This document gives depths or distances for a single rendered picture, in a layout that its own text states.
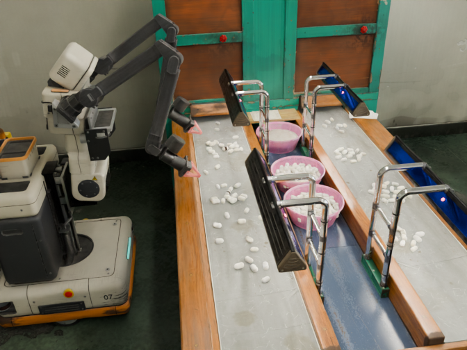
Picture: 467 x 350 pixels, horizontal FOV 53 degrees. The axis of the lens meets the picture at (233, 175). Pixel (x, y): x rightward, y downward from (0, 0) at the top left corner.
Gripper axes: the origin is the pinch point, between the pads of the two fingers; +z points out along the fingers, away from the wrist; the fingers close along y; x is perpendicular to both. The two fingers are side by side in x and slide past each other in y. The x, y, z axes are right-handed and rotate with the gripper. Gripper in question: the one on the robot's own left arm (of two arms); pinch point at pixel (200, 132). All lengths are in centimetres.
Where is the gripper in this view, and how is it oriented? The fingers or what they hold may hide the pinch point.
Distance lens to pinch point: 252.1
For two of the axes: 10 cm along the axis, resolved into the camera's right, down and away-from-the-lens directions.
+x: -6.2, 7.2, 3.1
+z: 7.7, 5.0, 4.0
